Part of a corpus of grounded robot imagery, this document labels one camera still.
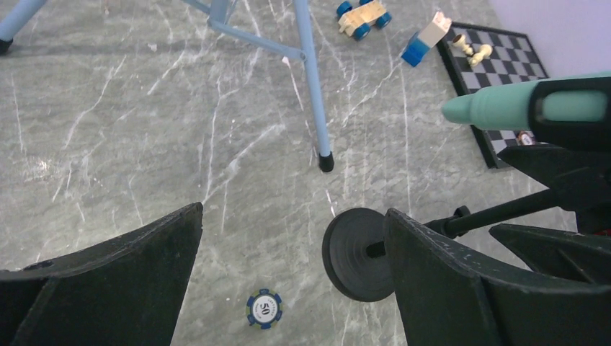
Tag black microphone desk stand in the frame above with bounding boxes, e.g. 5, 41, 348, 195
322, 73, 610, 312

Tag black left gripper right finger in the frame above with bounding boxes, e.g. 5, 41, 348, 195
384, 208, 610, 345

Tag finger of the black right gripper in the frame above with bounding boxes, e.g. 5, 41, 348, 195
499, 144, 610, 211
489, 223, 610, 285

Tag black white chessboard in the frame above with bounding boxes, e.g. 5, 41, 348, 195
436, 22, 548, 169

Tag red white poker chip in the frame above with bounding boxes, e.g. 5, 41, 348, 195
516, 131, 535, 146

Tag cream chess piece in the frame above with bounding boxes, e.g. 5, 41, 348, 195
451, 34, 474, 56
468, 44, 493, 67

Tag beige toy car blue wheels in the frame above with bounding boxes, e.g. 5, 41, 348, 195
336, 0, 392, 41

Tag blue white toy block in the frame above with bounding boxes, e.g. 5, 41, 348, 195
401, 11, 452, 67

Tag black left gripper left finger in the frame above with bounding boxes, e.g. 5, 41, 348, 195
1, 203, 203, 345

